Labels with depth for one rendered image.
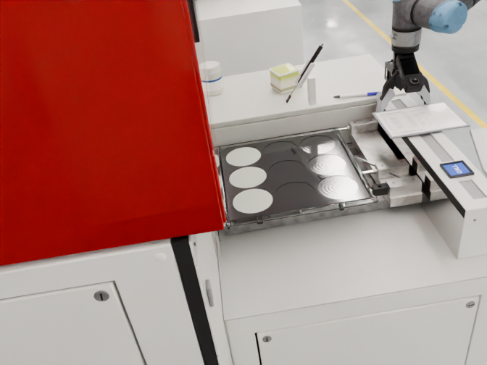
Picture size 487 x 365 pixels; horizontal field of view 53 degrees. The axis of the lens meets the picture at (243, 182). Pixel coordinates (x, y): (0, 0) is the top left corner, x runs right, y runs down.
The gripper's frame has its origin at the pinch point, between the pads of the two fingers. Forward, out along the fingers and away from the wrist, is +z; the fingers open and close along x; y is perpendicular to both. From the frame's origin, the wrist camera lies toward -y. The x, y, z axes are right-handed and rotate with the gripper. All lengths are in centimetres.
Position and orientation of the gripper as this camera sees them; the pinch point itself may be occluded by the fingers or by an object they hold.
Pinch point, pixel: (403, 114)
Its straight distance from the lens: 148.7
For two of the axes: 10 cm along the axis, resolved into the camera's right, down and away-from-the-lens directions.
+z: 1.2, 8.1, 5.7
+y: -1.1, -5.6, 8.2
